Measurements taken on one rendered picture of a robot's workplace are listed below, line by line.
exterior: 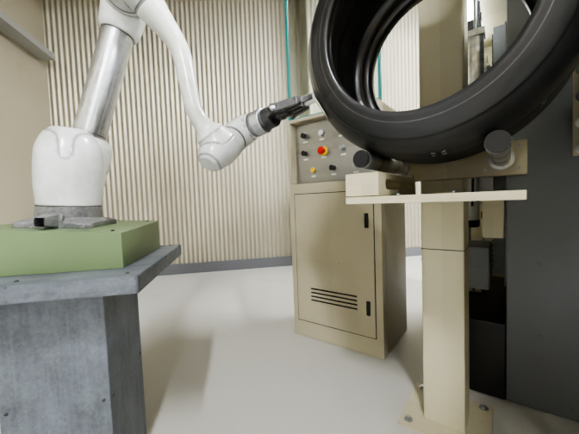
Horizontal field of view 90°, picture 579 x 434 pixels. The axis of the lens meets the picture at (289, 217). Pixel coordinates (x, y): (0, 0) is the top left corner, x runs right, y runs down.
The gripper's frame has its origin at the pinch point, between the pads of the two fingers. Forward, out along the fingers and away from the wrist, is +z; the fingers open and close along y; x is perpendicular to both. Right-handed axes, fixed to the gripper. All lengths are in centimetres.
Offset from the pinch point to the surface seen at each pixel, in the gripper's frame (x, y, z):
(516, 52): 15, -13, 48
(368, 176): 29.6, -9.2, 16.7
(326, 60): -0.9, -13.0, 12.3
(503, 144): 29, -9, 44
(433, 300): 71, 28, 18
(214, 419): 106, -15, -54
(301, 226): 39, 58, -52
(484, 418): 116, 39, 26
